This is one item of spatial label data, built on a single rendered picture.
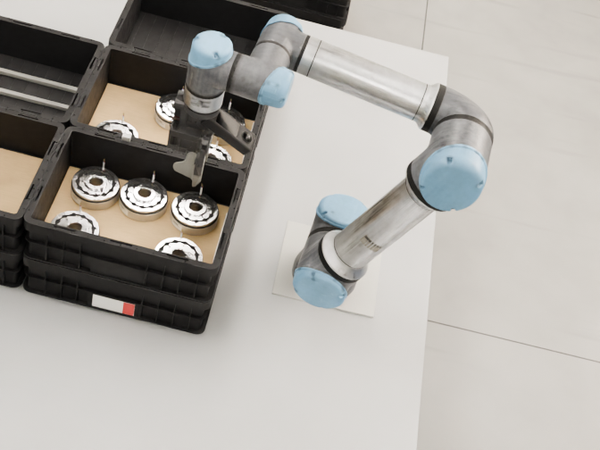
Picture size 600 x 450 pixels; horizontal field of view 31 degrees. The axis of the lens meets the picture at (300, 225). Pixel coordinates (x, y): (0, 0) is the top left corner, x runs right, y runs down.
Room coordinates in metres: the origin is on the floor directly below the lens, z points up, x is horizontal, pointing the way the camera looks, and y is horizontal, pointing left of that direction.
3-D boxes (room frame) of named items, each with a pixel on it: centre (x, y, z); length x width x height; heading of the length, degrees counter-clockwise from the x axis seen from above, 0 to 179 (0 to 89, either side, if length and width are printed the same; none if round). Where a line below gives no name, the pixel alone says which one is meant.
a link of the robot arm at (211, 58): (1.57, 0.24, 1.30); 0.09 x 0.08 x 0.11; 87
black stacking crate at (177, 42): (2.15, 0.36, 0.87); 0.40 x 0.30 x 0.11; 92
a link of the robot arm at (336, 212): (1.68, -0.08, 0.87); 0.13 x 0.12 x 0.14; 177
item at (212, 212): (1.62, 0.23, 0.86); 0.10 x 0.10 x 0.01
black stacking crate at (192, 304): (1.55, 0.34, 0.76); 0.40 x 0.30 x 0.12; 92
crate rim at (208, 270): (1.55, 0.34, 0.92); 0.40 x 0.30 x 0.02; 92
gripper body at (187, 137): (1.58, 0.25, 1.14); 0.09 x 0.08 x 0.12; 93
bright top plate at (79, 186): (1.61, 0.45, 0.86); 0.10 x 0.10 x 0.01
